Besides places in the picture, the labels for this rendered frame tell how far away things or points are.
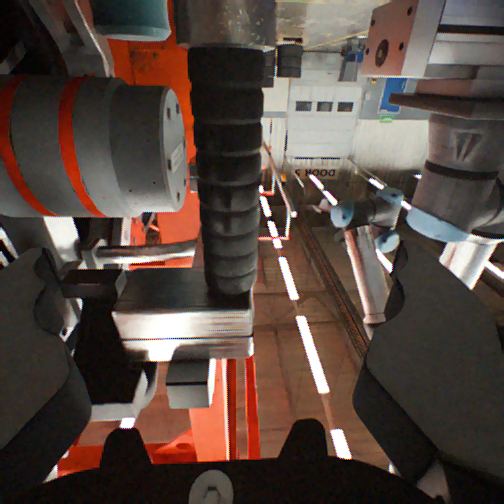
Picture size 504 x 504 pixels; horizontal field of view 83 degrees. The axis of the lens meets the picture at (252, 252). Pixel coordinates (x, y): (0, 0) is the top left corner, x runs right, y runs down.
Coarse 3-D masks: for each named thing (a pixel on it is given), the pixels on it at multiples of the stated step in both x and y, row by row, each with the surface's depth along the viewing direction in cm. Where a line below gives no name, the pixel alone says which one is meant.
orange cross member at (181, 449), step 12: (192, 432) 150; (156, 444) 165; (168, 444) 155; (180, 444) 166; (192, 444) 157; (72, 456) 159; (84, 456) 159; (96, 456) 160; (156, 456) 160; (168, 456) 160; (180, 456) 161; (192, 456) 161; (60, 468) 154; (72, 468) 155; (84, 468) 155
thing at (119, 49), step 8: (88, 0) 53; (64, 8) 54; (112, 40) 58; (120, 40) 58; (112, 48) 59; (120, 48) 59; (112, 56) 60; (120, 56) 60; (128, 56) 60; (120, 64) 60; (128, 64) 60; (120, 72) 61; (128, 72) 61; (128, 80) 62
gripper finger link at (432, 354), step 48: (432, 288) 8; (384, 336) 7; (432, 336) 7; (480, 336) 7; (384, 384) 6; (432, 384) 6; (480, 384) 6; (384, 432) 6; (432, 432) 5; (480, 432) 5
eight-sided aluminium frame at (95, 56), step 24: (48, 0) 39; (72, 0) 37; (48, 24) 40; (72, 24) 44; (72, 48) 44; (96, 48) 44; (72, 72) 46; (96, 72) 46; (120, 240) 52; (120, 264) 52; (72, 336) 39
